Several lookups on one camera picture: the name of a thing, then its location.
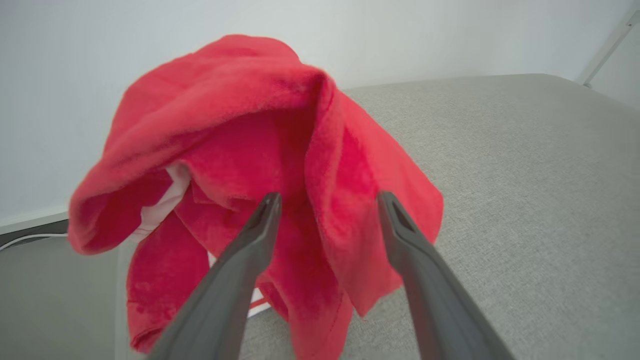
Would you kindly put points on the grey wall corner profile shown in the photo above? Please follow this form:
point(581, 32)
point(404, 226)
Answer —
point(607, 47)

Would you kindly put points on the red and white garment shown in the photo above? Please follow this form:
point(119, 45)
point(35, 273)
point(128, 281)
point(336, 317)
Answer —
point(240, 150)

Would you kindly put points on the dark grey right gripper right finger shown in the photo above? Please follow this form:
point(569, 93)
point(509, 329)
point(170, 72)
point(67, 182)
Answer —
point(435, 305)

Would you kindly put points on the dark wall baseboard strip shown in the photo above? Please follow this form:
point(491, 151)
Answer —
point(30, 231)

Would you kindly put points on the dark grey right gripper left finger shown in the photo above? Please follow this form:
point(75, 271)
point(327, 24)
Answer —
point(225, 295)

